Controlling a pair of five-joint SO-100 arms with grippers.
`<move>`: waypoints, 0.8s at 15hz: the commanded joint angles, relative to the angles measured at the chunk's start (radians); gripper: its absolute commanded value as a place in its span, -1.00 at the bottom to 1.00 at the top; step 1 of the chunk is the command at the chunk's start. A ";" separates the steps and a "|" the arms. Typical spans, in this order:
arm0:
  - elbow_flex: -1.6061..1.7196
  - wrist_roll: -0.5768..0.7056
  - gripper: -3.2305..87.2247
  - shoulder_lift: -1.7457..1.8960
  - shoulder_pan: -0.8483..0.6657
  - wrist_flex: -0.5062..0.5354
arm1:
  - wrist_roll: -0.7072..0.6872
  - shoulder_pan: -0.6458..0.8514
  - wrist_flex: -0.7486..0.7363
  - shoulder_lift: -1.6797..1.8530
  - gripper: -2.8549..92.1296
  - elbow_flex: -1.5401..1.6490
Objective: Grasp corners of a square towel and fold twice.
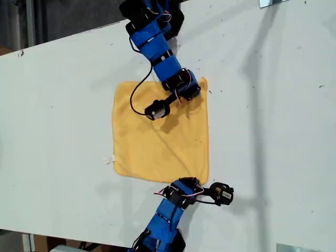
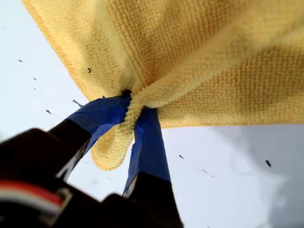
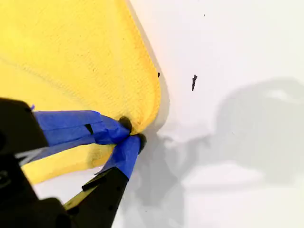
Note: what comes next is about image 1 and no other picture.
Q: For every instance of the yellow square towel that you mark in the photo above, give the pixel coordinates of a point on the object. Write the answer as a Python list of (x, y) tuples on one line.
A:
[(147, 147)]

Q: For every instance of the white table leg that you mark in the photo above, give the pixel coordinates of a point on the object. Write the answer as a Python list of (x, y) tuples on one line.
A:
[(28, 242)]

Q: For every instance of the grey metal pillar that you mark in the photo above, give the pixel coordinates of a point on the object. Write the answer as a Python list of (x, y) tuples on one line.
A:
[(30, 23)]

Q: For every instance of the black camera stalk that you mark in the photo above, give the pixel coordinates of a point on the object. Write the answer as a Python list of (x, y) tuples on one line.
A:
[(207, 191), (173, 98)]

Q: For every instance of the black camera box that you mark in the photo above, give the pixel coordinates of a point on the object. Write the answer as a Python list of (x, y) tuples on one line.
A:
[(157, 110), (223, 194)]

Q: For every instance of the shiny metal bracket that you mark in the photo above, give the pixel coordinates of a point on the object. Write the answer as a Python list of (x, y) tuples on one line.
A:
[(270, 2)]

